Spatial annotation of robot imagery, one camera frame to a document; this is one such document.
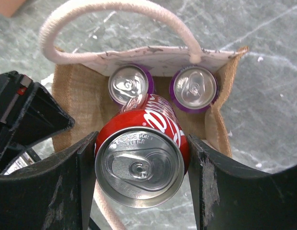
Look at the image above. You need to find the red cola can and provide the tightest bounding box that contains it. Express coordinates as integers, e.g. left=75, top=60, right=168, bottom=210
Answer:
left=95, top=94, right=190, bottom=208

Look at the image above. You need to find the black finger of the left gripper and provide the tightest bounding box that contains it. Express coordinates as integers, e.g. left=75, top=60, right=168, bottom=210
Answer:
left=0, top=71, right=75, bottom=174

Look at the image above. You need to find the purple Fanta can front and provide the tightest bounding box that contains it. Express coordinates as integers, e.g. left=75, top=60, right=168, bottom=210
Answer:
left=108, top=63, right=155, bottom=106

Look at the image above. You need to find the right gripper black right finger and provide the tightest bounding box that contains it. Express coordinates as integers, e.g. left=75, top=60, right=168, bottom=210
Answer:
left=188, top=135, right=297, bottom=230

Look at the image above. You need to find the purple fanta can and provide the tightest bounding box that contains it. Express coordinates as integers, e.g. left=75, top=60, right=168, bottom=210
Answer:
left=108, top=63, right=155, bottom=106
left=169, top=66, right=218, bottom=114

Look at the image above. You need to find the orange plastic desk organizer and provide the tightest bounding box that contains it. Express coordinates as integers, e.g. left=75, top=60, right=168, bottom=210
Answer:
left=0, top=0, right=26, bottom=17

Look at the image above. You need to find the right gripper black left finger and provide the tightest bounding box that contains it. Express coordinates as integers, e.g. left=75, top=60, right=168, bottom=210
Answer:
left=0, top=132, right=98, bottom=230

